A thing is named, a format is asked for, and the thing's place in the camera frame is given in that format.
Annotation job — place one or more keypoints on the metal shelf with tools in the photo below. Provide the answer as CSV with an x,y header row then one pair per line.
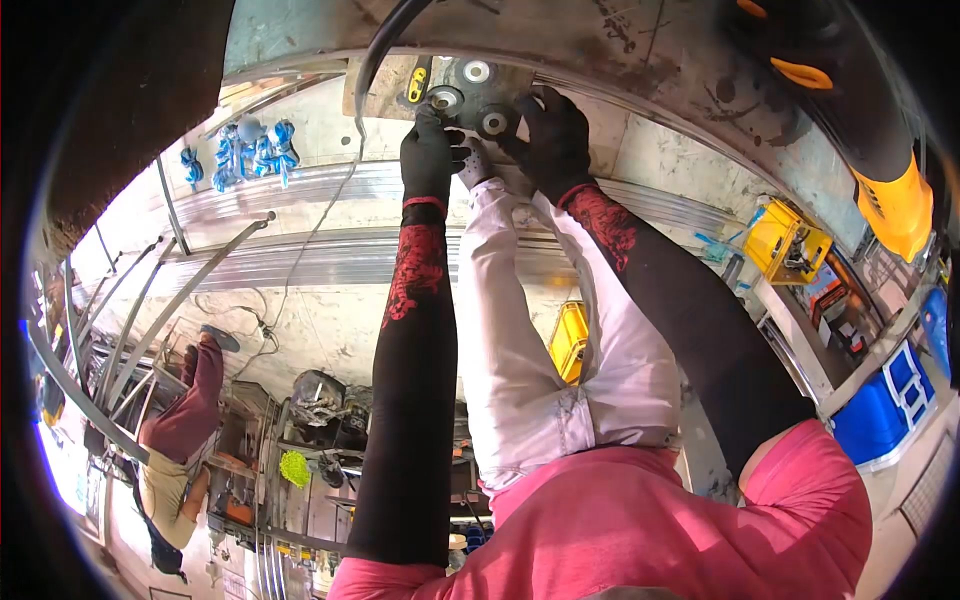
x,y
832,315

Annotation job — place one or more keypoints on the blue plastic crate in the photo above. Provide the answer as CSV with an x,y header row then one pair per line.
x,y
885,409

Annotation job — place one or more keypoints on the person's right fingers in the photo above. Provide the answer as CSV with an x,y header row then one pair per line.
x,y
546,101

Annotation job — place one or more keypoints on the stack of aluminium profiles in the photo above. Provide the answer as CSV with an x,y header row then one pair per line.
x,y
375,240

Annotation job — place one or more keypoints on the rack of metal bars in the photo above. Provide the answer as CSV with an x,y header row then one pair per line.
x,y
120,337

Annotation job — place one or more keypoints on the cluttered metal work shelf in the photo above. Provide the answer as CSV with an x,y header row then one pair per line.
x,y
315,465

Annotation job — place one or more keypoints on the yellow black power tool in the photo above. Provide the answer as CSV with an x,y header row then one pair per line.
x,y
855,120

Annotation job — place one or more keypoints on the yellow tool box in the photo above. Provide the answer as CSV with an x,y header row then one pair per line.
x,y
784,241

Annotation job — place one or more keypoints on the yellow plastic crate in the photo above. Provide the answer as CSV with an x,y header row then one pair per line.
x,y
569,341

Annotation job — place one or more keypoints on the person's left thumb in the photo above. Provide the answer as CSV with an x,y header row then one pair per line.
x,y
459,156

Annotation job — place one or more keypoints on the person's right hand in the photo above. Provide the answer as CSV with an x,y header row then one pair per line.
x,y
556,146

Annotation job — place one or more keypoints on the person's left hand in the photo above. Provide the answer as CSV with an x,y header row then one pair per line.
x,y
429,161

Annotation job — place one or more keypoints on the person's right thumb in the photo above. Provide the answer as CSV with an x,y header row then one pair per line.
x,y
513,146

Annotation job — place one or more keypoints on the grey grinding disc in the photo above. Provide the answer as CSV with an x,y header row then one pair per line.
x,y
493,123
476,71
445,100

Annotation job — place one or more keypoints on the person's left fingers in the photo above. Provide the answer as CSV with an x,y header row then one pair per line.
x,y
430,120

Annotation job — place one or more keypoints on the person's legs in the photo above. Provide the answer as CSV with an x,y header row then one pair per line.
x,y
540,330

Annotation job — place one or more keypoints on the person's body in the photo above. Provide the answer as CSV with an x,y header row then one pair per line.
x,y
600,517

